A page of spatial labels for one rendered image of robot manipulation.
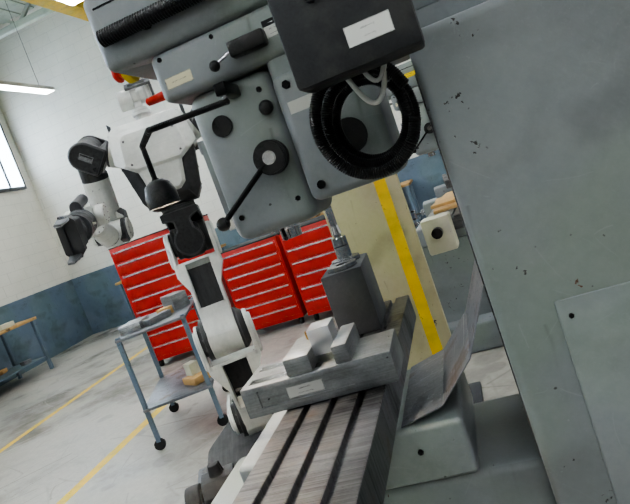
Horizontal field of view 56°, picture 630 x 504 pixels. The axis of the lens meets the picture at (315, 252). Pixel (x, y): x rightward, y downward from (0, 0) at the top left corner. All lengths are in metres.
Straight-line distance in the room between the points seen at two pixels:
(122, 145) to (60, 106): 10.58
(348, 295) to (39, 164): 11.53
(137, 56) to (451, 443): 1.00
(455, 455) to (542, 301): 0.37
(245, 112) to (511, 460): 0.88
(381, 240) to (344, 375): 1.83
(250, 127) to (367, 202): 1.85
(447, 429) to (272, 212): 0.56
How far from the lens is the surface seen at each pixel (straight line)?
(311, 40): 0.93
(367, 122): 1.16
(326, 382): 1.29
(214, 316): 1.96
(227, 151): 1.25
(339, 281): 1.65
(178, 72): 1.27
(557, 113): 1.05
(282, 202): 1.22
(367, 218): 3.04
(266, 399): 1.34
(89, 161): 2.09
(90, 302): 12.82
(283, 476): 1.06
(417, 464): 1.28
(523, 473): 1.30
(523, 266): 1.07
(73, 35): 12.48
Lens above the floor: 1.38
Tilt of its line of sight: 6 degrees down
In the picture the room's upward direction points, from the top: 20 degrees counter-clockwise
